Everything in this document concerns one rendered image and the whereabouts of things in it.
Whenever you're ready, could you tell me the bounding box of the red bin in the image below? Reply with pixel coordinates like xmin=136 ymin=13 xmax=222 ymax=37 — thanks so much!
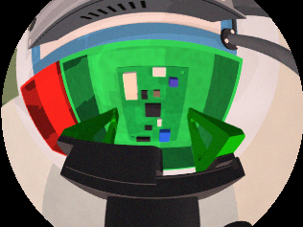
xmin=20 ymin=61 xmax=78 ymax=156

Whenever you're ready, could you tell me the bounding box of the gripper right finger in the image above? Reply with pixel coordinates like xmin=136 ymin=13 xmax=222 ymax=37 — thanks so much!
xmin=187 ymin=107 xmax=245 ymax=172

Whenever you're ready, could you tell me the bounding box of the green bin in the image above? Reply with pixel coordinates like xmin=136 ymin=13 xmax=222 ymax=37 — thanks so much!
xmin=59 ymin=39 xmax=243 ymax=170

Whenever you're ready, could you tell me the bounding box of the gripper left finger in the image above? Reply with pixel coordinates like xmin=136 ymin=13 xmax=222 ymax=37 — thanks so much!
xmin=60 ymin=107 xmax=119 ymax=144

